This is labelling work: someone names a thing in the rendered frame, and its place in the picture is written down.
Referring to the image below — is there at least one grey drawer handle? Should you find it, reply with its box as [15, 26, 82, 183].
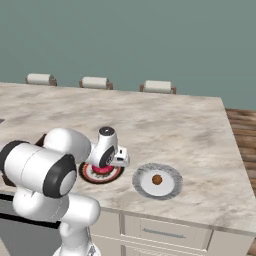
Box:
[142, 227, 187, 240]

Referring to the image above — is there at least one white cushioned wooden stool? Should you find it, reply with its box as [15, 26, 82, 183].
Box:
[25, 73, 58, 87]
[139, 79, 177, 95]
[78, 76, 114, 91]

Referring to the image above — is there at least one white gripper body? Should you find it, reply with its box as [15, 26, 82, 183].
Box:
[111, 147, 131, 168]

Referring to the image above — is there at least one cream cupboard door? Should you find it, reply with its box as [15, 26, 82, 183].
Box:
[89, 209, 123, 256]

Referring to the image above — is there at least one cream drawer front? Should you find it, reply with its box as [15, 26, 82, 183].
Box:
[134, 215, 214, 251]

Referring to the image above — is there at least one pink frosted donut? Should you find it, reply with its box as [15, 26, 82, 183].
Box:
[91, 164, 115, 175]

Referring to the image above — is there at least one red black patterned plate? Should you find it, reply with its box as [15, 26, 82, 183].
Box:
[78, 161, 125, 185]

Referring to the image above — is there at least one grey dishwasher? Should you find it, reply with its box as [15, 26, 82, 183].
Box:
[0, 192, 65, 256]

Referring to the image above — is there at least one grey rimmed white plate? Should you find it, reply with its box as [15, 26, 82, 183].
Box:
[131, 162, 184, 201]

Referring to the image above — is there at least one brown chocolate ball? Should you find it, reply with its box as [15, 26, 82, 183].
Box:
[151, 174, 164, 186]

